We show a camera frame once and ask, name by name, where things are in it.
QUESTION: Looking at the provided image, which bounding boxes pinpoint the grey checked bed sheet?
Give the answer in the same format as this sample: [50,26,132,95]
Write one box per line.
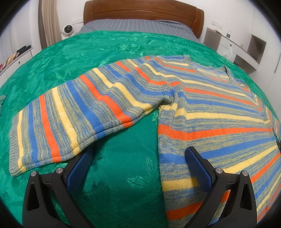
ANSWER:
[76,19,201,42]

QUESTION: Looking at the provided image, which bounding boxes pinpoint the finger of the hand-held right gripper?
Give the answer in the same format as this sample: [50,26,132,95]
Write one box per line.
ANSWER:
[275,119,281,152]

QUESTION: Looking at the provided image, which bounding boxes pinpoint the white desk fan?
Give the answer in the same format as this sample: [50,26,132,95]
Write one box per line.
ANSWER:
[61,25,74,36]

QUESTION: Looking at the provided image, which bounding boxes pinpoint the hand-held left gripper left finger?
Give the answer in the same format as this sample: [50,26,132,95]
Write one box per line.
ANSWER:
[22,146,95,228]

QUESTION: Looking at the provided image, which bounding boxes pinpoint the white wardrobe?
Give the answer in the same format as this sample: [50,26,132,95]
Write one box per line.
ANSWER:
[252,4,281,92]

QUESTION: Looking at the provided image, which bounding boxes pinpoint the wooden headboard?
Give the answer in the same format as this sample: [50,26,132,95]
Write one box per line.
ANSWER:
[83,0,204,39]

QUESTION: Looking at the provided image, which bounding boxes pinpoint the striped knit sweater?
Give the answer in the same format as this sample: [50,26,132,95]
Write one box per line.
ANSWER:
[9,55,281,228]

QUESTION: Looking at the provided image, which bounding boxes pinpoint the white vanity desk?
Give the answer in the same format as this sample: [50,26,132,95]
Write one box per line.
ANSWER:
[203,27,267,71]

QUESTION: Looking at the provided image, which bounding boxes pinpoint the striped folded cloth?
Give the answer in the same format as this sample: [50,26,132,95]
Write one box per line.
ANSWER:
[3,53,19,66]

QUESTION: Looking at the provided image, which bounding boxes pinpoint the green satin blanket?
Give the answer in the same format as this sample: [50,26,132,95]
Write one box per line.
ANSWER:
[0,31,264,228]

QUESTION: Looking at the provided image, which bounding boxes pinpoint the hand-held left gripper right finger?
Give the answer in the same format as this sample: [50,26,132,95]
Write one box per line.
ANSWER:
[185,146,258,228]

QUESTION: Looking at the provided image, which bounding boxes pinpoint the beige curtain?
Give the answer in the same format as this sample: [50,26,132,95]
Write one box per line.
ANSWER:
[38,0,62,47]

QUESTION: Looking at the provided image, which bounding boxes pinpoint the white plastic bag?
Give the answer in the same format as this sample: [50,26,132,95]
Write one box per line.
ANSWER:
[224,44,234,61]

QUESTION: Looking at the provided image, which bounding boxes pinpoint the white drawer cabinet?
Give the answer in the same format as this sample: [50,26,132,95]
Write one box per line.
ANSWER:
[0,46,34,84]

